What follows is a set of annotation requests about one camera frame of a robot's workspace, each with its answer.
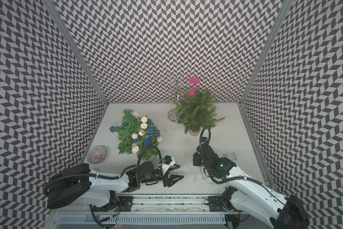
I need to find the pink hourglass ornament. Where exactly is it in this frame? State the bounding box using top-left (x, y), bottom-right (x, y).
top-left (188, 77), bottom-right (200, 97)

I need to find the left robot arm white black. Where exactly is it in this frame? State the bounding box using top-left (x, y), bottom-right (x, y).
top-left (43, 146), bottom-right (184, 211)

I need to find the dark green christmas tree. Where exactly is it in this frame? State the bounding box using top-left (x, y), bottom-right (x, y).
top-left (114, 108), bottom-right (162, 161)

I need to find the rattan ball string light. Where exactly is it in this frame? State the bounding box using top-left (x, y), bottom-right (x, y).
top-left (109, 111), bottom-right (163, 161)

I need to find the thin wire fairy light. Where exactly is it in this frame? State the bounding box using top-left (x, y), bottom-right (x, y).
top-left (183, 151), bottom-right (212, 185)

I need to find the chrome jewelry stand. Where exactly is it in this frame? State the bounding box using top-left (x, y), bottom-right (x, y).
top-left (160, 71), bottom-right (188, 124)

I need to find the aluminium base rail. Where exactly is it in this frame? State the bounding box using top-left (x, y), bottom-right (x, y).
top-left (49, 193), bottom-right (292, 229)

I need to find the pink glass bowl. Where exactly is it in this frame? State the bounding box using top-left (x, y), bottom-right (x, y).
top-left (86, 146), bottom-right (107, 164)

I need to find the light green fern tree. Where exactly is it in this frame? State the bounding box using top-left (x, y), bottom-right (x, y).
top-left (173, 89), bottom-right (225, 134)

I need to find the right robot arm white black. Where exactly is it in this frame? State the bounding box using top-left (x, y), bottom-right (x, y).
top-left (194, 133), bottom-right (310, 229)

